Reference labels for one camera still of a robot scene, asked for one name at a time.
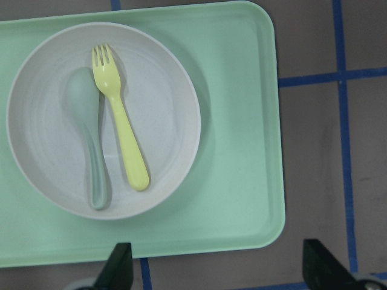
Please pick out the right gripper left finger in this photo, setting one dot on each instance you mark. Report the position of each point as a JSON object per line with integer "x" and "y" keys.
{"x": 118, "y": 271}

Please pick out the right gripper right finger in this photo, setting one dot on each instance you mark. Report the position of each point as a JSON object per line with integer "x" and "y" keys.
{"x": 321, "y": 270}

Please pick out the pale green plastic spoon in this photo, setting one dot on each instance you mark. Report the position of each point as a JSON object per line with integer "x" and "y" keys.
{"x": 83, "y": 101}

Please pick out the round beige plate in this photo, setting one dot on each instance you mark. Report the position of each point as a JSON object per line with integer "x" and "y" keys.
{"x": 159, "y": 98}

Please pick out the yellow plastic fork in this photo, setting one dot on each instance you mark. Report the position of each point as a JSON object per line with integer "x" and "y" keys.
{"x": 108, "y": 81}

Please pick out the light green rectangular tray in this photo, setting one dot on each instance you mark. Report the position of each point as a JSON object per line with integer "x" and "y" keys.
{"x": 233, "y": 197}

